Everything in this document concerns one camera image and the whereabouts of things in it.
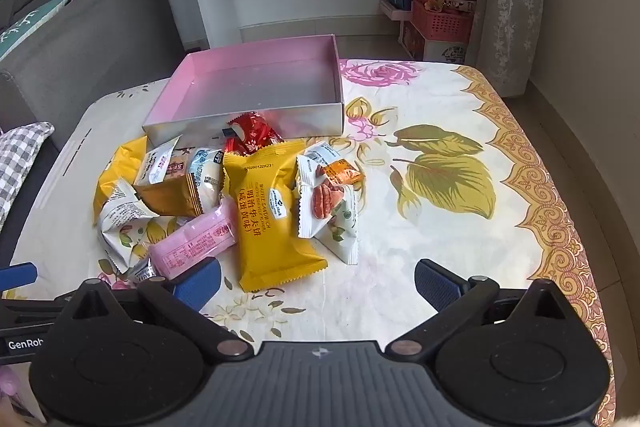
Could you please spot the large yellow snack packet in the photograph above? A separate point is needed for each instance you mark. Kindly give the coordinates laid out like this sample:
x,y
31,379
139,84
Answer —
x,y
272,232

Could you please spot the pink edged white board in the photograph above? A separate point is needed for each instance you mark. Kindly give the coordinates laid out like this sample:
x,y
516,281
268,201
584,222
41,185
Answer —
x,y
395,11

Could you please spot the large pink basket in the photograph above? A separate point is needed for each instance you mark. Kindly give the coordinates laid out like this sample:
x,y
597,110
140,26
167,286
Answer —
x,y
440,27

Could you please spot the white nut snack packet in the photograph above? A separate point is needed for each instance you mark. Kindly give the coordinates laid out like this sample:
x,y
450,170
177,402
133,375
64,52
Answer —
x,y
120,227

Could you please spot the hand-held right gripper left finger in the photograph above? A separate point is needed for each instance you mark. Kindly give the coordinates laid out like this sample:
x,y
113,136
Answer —
x,y
200,282

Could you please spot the pink cardboard box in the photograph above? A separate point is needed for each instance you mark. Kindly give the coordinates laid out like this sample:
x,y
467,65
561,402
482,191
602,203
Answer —
x,y
260,77

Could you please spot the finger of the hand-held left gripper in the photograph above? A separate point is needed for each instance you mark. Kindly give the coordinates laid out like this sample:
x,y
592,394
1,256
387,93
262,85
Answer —
x,y
17,276

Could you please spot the white green-leaf snack packet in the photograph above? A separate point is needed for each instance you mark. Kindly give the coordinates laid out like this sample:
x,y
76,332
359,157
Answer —
x,y
345,232

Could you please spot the orange white snack packet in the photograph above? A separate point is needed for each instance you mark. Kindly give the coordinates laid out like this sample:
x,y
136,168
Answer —
x,y
342,173

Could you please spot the small white snack packet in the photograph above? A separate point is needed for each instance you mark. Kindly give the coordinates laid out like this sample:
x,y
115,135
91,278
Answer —
x,y
142,269

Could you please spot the orange toy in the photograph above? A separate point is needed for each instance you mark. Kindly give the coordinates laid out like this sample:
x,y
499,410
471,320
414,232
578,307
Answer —
x,y
430,1

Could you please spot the lace curtain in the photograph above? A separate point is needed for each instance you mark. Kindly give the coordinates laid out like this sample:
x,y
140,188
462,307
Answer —
x,y
510,7

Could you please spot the white ornate storage box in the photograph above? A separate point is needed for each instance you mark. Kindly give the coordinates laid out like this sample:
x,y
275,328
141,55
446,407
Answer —
x,y
442,52

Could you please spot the teal patterned cushion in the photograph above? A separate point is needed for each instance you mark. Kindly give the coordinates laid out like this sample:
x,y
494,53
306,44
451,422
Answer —
x,y
30,22

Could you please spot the grey sofa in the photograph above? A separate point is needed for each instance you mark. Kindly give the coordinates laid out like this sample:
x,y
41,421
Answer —
x,y
100,32

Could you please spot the pink snack packet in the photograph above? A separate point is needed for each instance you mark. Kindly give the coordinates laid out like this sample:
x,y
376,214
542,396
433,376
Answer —
x,y
195,242

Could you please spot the white pecan snack packet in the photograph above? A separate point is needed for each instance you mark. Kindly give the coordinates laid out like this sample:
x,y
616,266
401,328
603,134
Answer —
x,y
320,202

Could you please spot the red candy packet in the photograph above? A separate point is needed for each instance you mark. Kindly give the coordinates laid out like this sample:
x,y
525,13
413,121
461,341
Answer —
x,y
255,132

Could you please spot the cream red-label snack packet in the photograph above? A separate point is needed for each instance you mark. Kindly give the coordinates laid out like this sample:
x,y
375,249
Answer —
x,y
160,164

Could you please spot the plain yellow snack packet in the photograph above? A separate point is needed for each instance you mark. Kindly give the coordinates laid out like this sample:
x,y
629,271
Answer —
x,y
117,167

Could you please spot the brown snack packet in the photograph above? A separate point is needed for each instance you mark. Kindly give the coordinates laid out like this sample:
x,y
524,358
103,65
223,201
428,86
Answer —
x,y
170,199

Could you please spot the white blue bread packet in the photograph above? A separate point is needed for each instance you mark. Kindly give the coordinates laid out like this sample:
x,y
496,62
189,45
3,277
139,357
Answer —
x,y
207,177

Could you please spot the grey checked cloth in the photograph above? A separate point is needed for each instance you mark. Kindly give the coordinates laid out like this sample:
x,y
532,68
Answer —
x,y
22,157

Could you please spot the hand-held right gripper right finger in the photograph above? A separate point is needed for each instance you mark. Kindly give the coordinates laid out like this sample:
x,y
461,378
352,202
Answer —
x,y
435,287

